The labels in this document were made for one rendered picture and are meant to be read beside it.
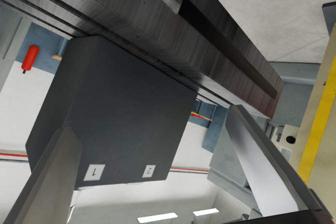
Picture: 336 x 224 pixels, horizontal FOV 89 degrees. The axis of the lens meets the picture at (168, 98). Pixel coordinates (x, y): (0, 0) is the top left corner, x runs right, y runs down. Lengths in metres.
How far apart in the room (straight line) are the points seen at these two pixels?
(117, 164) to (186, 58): 0.18
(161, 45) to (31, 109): 4.45
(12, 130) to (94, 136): 4.48
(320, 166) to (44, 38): 4.51
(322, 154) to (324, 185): 0.17
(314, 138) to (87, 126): 1.36
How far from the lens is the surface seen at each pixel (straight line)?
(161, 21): 0.16
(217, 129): 7.15
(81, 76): 0.22
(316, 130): 1.45
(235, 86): 0.26
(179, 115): 0.33
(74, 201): 0.33
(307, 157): 1.43
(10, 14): 0.63
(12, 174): 5.09
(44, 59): 4.44
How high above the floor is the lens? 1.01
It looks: 3 degrees down
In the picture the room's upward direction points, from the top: 159 degrees counter-clockwise
